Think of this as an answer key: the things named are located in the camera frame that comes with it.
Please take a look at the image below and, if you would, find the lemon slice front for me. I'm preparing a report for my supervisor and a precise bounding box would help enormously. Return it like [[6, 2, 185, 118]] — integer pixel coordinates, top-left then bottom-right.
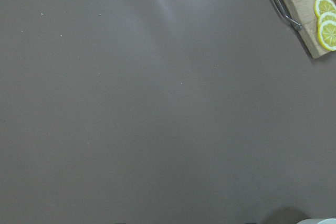
[[318, 20, 335, 51]]

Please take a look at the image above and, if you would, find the lemon slice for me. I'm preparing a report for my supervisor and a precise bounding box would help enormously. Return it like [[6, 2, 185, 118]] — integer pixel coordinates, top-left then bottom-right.
[[318, 20, 335, 51], [314, 0, 336, 18]]

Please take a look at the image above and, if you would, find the lemon slice middle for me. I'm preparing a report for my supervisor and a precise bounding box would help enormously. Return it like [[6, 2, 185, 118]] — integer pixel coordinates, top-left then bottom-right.
[[314, 0, 336, 18]]

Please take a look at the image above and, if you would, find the white bowl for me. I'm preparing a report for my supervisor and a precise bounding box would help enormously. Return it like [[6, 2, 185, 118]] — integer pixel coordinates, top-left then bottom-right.
[[297, 218, 336, 224]]

